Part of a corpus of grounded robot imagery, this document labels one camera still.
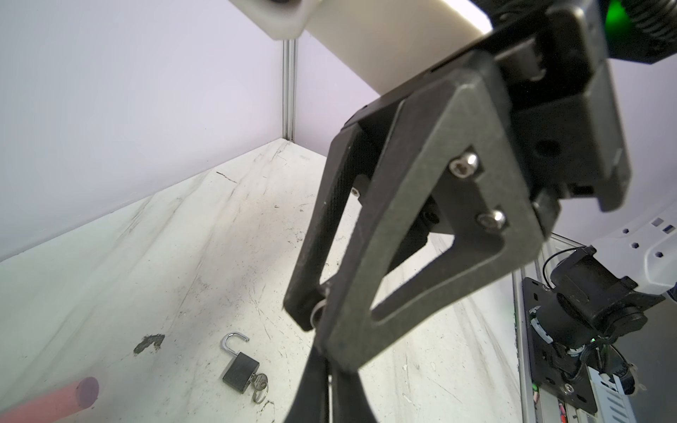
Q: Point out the purple pink toy shovel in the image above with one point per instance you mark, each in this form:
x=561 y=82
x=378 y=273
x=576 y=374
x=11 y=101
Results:
x=56 y=405

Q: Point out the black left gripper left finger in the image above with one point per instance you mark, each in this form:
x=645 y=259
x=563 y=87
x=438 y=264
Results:
x=311 y=402

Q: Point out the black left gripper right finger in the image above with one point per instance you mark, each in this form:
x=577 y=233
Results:
x=348 y=398

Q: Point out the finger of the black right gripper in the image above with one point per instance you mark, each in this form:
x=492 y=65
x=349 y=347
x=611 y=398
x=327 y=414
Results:
x=350 y=155
x=450 y=144

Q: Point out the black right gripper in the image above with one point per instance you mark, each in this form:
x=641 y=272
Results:
x=552 y=60

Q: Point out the black padlock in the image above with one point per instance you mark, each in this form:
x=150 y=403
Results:
x=242 y=368

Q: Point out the aluminium frame post right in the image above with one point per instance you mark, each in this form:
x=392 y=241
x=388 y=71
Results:
x=289 y=76

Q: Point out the silver key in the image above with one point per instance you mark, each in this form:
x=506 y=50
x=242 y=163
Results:
x=260 y=385

